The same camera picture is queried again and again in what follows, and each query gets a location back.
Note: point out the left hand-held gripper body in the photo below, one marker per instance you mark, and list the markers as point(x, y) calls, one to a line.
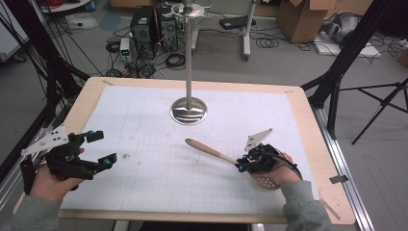
point(69, 162)

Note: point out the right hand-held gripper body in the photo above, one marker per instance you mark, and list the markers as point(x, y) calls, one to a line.
point(261, 160)

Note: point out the beige slotted spoon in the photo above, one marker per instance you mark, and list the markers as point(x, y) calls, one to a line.
point(208, 150)

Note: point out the person's right hand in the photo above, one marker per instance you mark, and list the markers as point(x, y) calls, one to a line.
point(287, 173)

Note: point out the person's left hand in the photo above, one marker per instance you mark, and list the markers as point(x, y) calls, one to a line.
point(48, 187)

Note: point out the white grid mat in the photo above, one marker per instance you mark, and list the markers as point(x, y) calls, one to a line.
point(144, 128)

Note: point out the small grey clip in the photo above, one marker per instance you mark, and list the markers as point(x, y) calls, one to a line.
point(338, 179)

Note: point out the small grey power supply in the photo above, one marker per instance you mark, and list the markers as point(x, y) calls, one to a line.
point(125, 48)

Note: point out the metal utensil stand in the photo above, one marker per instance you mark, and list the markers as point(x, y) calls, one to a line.
point(188, 64)

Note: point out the large black computer tower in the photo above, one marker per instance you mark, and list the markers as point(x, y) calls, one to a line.
point(142, 32)

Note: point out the slim black computer tower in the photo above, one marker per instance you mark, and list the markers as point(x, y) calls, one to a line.
point(168, 32)

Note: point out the white cabinet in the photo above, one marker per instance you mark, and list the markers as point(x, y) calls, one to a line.
point(9, 38)

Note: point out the white round table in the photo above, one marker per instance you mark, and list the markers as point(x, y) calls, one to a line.
point(69, 5)

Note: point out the flat black device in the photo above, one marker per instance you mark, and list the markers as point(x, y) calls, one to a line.
point(235, 22)

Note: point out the black tripod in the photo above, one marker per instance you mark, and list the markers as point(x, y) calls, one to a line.
point(385, 102)

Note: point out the open cardboard box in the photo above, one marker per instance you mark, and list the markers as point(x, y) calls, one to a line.
point(298, 22)

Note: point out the white flat board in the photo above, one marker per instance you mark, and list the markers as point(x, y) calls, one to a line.
point(365, 51)

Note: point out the grey rounded appliance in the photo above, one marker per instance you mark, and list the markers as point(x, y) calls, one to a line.
point(343, 27)

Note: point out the aluminium rail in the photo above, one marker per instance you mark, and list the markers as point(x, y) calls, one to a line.
point(352, 192)

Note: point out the white stand post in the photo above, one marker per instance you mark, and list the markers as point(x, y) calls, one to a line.
point(247, 32)

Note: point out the black frame posts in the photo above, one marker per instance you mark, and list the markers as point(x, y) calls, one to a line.
point(349, 48)

